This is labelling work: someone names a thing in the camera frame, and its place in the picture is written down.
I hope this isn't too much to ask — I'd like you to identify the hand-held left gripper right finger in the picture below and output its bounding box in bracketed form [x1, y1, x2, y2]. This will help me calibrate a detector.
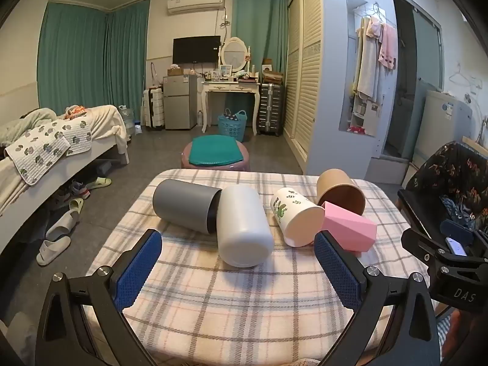
[313, 231, 443, 366]

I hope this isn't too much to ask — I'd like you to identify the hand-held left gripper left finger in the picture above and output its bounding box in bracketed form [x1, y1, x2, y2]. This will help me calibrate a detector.
[35, 229, 164, 366]

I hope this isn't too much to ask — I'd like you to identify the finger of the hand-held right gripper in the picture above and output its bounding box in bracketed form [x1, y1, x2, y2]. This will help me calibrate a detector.
[401, 229, 443, 267]

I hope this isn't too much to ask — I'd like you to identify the pink faceted cup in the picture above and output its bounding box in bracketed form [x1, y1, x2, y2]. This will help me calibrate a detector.
[319, 201, 378, 254]

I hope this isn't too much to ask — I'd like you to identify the white cup with green print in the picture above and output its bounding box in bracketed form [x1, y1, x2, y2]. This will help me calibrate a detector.
[270, 187, 325, 248]

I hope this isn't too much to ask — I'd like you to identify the grey cup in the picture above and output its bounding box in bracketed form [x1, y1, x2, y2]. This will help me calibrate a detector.
[152, 179, 223, 235]

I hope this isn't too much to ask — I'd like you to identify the brown paper cup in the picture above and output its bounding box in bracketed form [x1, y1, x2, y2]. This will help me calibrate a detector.
[316, 169, 366, 216]

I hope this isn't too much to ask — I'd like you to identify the plain white cup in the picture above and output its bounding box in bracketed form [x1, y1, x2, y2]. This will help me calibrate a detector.
[217, 185, 274, 268]

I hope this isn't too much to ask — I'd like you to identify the black chair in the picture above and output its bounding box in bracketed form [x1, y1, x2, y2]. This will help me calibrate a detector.
[396, 187, 448, 237]

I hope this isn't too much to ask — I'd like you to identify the blue checked clothing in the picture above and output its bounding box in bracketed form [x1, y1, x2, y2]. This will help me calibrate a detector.
[436, 310, 454, 364]

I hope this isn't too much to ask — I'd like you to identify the black floral cloth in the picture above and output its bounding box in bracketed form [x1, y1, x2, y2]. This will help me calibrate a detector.
[414, 141, 488, 233]

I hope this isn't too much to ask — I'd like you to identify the white slipper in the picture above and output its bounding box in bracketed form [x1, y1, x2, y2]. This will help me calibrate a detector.
[37, 235, 72, 266]
[45, 211, 80, 242]

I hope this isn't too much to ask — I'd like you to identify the plaid tablecloth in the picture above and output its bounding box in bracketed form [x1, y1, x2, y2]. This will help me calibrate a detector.
[86, 168, 431, 366]

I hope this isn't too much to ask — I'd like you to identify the pink round stool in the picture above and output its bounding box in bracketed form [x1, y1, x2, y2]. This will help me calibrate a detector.
[181, 137, 250, 172]

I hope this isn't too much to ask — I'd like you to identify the washing machine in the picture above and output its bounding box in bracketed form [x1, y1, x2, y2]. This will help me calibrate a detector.
[414, 89, 473, 168]

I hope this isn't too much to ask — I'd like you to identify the bed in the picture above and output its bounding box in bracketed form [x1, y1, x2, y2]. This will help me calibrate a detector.
[0, 105, 130, 254]

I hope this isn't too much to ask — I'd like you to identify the green seat cushion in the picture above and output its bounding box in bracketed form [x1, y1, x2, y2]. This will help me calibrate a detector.
[189, 135, 245, 166]

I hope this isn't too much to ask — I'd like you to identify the large water jug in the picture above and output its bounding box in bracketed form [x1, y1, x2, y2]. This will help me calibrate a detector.
[118, 105, 136, 136]

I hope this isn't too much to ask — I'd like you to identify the leaf patterned quilt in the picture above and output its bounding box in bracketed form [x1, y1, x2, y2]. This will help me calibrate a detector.
[5, 116, 92, 185]

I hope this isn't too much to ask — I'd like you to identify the white suitcase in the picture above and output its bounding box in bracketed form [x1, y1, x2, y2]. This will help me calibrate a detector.
[142, 88, 165, 128]

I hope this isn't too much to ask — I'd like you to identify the teal laundry basket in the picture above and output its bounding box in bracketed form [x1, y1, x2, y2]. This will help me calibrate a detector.
[218, 110, 248, 141]

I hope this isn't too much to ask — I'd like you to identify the orange clothing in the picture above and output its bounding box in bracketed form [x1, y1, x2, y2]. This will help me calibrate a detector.
[63, 105, 89, 120]

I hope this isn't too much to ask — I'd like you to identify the silver mini fridge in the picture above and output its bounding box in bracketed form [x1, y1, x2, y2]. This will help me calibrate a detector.
[163, 75, 198, 130]

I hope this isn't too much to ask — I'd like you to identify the dark ribbed suitcase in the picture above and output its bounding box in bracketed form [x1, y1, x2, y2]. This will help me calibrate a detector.
[257, 83, 285, 137]

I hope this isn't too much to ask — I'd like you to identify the grey hanging towel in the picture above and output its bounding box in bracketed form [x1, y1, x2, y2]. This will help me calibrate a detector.
[354, 17, 382, 100]

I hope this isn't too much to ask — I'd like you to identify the pale green comforter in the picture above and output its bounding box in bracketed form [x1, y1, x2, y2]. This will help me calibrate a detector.
[0, 107, 58, 145]

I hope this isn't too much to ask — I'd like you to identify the louvered wardrobe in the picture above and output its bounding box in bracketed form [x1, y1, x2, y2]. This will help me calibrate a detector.
[284, 0, 325, 172]

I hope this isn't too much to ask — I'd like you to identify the pink hanging towel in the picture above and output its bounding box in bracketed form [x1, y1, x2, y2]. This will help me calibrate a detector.
[378, 23, 397, 70]

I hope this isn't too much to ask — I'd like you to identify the white dressing table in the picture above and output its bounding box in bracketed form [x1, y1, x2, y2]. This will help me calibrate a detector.
[201, 78, 262, 135]

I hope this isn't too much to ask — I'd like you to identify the stack of boxes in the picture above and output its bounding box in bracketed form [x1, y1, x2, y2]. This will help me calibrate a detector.
[261, 59, 285, 84]

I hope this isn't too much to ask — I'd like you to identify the green curtain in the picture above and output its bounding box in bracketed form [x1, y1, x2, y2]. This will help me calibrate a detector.
[36, 2, 109, 106]
[232, 0, 290, 81]
[105, 0, 150, 119]

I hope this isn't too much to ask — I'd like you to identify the black television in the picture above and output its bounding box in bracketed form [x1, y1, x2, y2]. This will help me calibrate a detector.
[173, 36, 222, 63]

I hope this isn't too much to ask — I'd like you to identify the oval vanity mirror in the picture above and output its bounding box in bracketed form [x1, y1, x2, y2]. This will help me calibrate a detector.
[219, 37, 252, 75]

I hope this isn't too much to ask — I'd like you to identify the white air conditioner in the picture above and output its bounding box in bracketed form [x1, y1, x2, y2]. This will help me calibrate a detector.
[167, 0, 225, 16]

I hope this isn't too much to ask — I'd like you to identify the wire clothes hanger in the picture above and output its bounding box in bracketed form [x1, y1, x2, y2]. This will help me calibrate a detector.
[448, 63, 473, 84]

